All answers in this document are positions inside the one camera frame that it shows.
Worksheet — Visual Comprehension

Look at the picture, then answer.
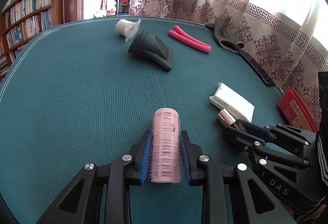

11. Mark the brown nail polish bottle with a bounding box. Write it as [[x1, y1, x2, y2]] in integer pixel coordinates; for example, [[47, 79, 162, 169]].
[[217, 109, 247, 132]]

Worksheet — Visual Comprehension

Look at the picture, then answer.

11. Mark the red cookie tin box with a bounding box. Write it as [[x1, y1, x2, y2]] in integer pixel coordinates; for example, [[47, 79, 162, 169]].
[[278, 88, 319, 134]]

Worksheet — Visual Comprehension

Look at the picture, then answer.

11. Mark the white tissue pack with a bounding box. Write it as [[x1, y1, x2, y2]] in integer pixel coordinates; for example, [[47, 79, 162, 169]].
[[209, 82, 255, 122]]

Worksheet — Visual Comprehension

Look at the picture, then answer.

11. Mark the black phone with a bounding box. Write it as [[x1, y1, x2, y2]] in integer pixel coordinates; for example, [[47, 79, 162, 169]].
[[238, 50, 275, 87]]

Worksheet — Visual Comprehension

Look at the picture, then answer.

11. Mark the grey glove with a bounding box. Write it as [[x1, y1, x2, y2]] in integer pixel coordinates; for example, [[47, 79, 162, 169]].
[[205, 17, 244, 54]]

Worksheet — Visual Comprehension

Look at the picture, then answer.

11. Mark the patterned curtain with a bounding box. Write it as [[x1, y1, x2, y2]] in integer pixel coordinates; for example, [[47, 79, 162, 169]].
[[130, 0, 327, 120]]

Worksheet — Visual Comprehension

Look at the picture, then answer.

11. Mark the pink foam curler rod far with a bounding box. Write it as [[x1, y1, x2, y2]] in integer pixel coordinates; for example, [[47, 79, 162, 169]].
[[168, 25, 212, 54]]

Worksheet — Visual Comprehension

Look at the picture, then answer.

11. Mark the black hair dryer nozzle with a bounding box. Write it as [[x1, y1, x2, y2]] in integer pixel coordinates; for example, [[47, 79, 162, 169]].
[[128, 28, 173, 72]]

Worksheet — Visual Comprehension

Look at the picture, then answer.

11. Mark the white tape roll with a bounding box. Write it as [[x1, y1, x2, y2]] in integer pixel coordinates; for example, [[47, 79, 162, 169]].
[[115, 19, 141, 42]]

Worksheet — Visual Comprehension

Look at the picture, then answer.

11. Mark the red chair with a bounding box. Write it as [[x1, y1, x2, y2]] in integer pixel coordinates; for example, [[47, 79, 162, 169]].
[[116, 0, 131, 15]]

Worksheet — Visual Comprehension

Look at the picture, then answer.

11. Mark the wooden bookshelf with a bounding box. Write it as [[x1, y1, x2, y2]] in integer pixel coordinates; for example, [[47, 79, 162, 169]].
[[1, 0, 64, 80]]

